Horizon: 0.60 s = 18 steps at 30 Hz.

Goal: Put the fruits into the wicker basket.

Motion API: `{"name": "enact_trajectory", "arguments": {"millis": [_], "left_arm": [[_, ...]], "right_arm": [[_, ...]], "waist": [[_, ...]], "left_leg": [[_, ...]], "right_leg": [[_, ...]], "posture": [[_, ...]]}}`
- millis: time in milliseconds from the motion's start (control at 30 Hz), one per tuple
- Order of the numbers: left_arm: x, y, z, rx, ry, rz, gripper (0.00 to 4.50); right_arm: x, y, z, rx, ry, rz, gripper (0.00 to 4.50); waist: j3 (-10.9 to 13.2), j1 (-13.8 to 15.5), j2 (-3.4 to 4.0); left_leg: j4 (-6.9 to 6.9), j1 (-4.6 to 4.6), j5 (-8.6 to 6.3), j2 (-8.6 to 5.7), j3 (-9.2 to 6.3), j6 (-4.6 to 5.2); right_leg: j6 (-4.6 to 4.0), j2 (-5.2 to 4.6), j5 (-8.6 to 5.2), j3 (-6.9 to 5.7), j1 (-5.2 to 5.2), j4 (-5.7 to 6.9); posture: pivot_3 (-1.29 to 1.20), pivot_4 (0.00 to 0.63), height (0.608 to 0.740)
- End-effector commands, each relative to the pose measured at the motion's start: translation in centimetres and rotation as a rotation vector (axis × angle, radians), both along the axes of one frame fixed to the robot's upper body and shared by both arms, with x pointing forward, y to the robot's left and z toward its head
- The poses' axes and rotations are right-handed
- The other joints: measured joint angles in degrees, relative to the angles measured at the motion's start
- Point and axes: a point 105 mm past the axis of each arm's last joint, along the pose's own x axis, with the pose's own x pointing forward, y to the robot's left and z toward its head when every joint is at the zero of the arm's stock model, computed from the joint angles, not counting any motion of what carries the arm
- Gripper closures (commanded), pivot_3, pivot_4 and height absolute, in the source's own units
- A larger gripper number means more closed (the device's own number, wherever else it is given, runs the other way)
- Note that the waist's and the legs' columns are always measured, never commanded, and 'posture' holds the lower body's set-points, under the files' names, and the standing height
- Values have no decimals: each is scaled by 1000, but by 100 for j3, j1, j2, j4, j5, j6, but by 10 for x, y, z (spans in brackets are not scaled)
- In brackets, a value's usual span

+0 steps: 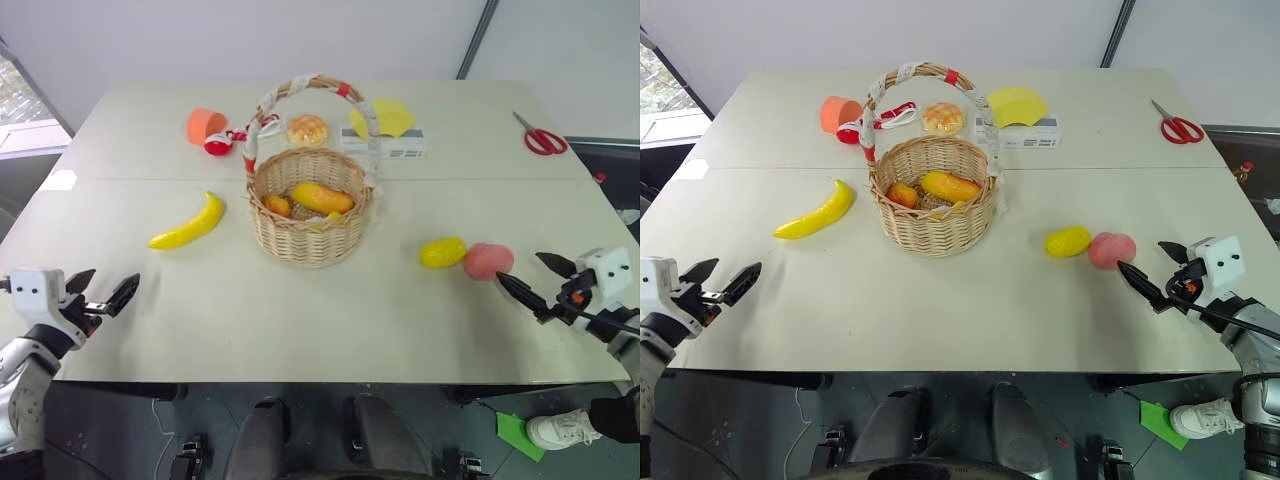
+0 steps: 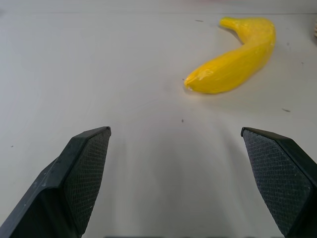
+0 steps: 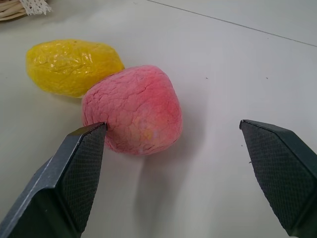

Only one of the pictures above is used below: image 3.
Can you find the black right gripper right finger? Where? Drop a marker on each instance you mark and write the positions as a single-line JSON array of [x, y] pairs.
[[280, 173]]

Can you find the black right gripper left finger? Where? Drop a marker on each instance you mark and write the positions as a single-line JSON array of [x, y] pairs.
[[62, 183]]

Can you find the white lace fabric trim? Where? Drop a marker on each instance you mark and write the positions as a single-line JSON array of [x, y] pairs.
[[33, 6]]

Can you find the wicker basket with lace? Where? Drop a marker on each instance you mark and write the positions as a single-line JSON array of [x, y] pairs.
[[11, 8]]

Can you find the pink toy peach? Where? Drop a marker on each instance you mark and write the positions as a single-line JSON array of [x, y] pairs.
[[133, 109]]

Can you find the yellow toy lemon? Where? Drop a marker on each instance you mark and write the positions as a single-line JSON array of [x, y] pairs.
[[69, 67]]

